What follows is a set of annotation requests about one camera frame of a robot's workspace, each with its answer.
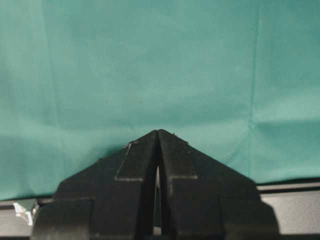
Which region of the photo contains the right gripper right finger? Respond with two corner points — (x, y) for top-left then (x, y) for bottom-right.
(158, 129), (280, 240)

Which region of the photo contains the white crumpled tape piece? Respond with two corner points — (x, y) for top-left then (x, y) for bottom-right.
(12, 199), (38, 226)

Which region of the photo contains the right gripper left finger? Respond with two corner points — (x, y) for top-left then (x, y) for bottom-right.
(31, 130), (158, 240)

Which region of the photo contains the green table cloth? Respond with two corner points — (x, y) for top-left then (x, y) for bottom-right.
(0, 0), (320, 200)

